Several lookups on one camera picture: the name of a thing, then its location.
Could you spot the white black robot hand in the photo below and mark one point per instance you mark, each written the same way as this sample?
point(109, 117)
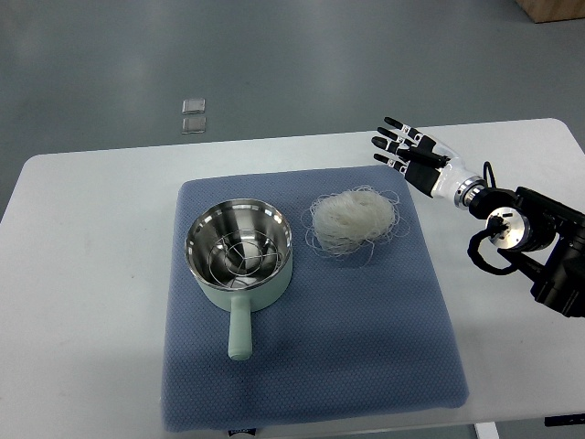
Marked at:
point(429, 165)

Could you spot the white vermicelli bundle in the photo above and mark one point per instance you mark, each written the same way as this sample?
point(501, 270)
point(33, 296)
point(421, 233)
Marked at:
point(354, 225)

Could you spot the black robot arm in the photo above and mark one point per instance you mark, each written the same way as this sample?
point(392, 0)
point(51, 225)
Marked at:
point(537, 236)

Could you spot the mint green steel pot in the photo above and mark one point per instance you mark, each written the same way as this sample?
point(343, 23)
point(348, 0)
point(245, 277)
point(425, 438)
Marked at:
point(240, 218)

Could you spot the blue textured cloth mat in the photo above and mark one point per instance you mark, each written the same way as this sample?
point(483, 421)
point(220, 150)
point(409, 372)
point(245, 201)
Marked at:
point(365, 334)

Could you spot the wooden box corner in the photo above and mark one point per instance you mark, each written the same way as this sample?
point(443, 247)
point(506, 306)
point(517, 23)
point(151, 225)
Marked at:
point(547, 11)

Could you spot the upper clear floor tile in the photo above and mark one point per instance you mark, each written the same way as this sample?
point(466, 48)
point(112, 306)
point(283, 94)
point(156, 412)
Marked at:
point(193, 105)

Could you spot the white table leg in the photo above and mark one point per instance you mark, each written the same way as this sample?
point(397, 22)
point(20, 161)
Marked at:
point(486, 431)

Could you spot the wire steaming rack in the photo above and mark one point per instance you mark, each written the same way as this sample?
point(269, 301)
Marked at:
point(242, 264)

